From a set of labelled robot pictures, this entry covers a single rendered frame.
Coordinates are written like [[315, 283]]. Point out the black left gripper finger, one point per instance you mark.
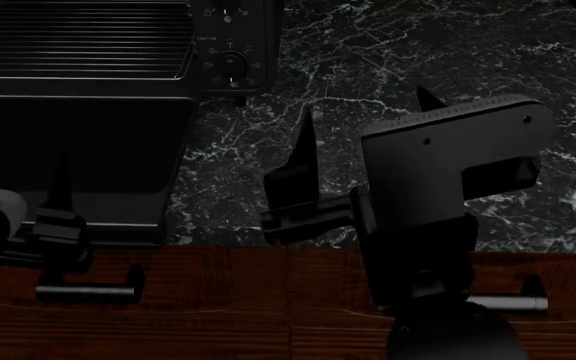
[[60, 232]]

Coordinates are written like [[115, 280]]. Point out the black toaster oven door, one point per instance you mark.
[[118, 150]]

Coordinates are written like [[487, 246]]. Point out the black function knob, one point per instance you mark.
[[232, 62]]

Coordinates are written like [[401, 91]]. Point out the dark wooden drawer front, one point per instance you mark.
[[558, 337], [178, 322]]

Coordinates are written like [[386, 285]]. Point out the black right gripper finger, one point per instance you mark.
[[428, 101], [293, 180]]

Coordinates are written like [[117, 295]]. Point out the black toaster oven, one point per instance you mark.
[[263, 45]]

